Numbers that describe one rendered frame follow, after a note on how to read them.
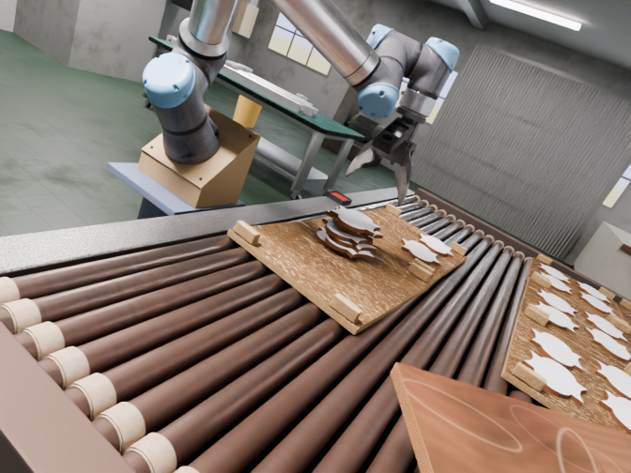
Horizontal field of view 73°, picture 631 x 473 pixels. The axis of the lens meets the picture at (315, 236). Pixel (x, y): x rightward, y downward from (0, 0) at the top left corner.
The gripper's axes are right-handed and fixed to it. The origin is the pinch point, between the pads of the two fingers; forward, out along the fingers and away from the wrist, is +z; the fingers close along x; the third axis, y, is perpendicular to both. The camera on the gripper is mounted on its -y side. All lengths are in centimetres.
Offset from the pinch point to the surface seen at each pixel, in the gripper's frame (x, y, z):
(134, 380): 0, -66, 17
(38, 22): 571, 300, 83
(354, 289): -10.1, -17.8, 15.7
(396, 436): -29, -47, 17
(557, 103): -46, 731, -104
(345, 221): 1.0, -6.3, 7.5
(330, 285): -6.3, -22.1, 15.6
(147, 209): 50, -14, 30
